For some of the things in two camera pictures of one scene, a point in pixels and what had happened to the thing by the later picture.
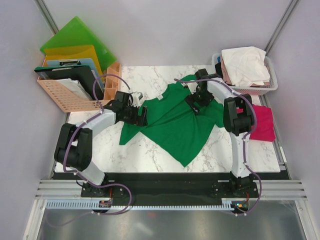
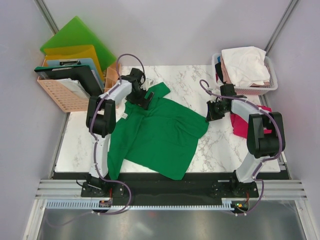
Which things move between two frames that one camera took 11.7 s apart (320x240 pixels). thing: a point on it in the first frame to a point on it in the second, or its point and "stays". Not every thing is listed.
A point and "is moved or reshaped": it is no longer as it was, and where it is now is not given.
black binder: (83, 73) stays
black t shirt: (218, 67) stays
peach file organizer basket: (68, 101) stays
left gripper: (139, 120) to (142, 102)
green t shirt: (172, 123) is moved or reshaped
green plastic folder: (76, 33) stays
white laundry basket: (252, 90) stays
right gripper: (191, 99) to (211, 115)
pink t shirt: (266, 84) stays
